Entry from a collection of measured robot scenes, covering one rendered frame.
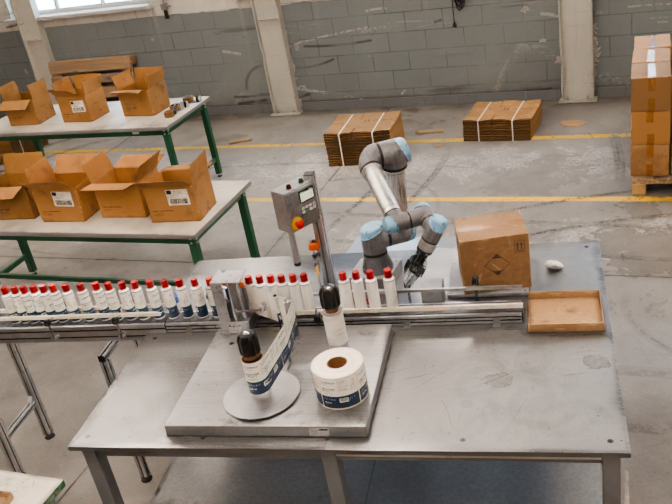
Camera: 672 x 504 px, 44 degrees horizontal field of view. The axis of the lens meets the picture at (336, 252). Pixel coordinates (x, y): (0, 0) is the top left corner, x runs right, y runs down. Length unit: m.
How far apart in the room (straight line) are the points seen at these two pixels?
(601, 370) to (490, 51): 5.81
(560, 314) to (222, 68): 6.85
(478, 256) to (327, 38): 5.79
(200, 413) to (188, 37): 7.06
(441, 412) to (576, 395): 0.49
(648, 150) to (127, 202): 3.70
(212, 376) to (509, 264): 1.37
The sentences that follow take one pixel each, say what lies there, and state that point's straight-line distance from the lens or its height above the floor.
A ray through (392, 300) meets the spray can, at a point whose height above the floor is 0.94.
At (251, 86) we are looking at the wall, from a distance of 9.73.
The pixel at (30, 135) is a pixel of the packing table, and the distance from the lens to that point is 8.18.
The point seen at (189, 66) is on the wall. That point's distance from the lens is 10.04.
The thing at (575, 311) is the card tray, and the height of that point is 0.83.
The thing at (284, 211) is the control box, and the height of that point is 1.39.
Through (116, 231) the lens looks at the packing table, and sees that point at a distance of 5.40.
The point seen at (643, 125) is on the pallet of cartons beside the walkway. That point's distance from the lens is 6.40.
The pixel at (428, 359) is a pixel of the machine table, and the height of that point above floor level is 0.83.
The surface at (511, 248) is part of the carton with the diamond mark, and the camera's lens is 3.69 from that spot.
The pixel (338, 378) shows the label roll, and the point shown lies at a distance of 3.07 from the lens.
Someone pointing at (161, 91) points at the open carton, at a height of 0.94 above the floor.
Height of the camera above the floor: 2.81
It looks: 27 degrees down
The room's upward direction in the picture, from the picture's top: 11 degrees counter-clockwise
